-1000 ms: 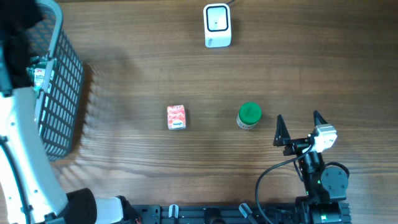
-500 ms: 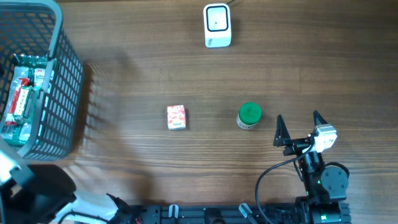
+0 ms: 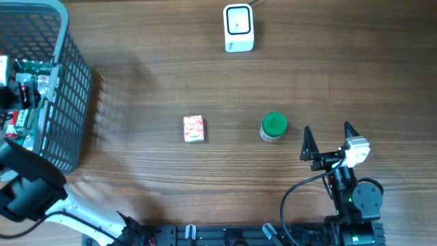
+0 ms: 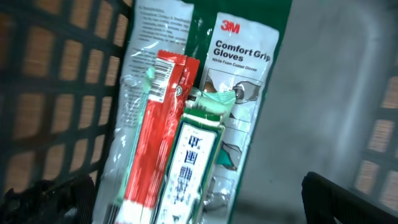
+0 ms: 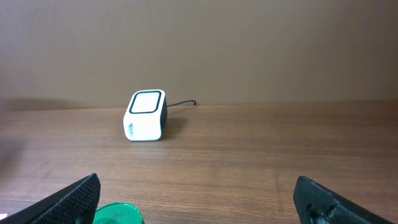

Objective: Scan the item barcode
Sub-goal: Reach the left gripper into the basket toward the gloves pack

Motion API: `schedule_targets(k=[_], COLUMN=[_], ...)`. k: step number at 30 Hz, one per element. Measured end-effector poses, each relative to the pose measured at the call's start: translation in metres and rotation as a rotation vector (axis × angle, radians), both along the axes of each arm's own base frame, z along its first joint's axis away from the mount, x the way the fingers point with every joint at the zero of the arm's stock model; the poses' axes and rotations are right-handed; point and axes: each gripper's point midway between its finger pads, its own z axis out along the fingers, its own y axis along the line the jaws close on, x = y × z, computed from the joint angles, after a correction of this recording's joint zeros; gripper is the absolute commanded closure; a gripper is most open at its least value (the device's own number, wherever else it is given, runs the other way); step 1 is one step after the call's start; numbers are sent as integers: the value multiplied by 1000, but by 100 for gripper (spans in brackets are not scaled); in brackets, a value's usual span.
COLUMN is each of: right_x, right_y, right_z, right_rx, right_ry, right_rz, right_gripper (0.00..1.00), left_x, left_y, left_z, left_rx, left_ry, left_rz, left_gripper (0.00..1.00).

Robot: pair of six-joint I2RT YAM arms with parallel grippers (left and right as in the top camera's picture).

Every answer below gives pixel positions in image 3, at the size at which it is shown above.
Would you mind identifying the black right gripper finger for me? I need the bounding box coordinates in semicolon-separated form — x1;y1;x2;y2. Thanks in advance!
300;126;319;161
344;121;360;139

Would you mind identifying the green 3M sponge package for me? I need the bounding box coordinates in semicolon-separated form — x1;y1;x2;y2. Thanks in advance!
0;58;62;153

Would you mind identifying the green lid white jar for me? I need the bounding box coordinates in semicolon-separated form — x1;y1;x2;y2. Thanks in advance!
259;112;287;143

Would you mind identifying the red and white tissue pack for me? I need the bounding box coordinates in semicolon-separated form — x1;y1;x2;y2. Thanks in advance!
183;115;205;143

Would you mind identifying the red stick packet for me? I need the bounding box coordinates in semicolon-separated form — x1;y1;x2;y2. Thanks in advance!
5;110;22;138

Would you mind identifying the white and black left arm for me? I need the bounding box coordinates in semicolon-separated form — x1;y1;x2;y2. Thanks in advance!
1;137;145;245

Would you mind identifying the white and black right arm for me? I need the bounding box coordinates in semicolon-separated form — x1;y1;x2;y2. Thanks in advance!
300;122;384;245

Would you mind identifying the white barcode scanner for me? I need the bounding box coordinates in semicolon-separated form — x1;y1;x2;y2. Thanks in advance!
223;3;255;53

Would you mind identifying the grey plastic mesh basket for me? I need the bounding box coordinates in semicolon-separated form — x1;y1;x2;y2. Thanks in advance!
1;0;93;174

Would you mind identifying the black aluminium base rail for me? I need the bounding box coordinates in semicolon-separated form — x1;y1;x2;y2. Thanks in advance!
137;223;386;246

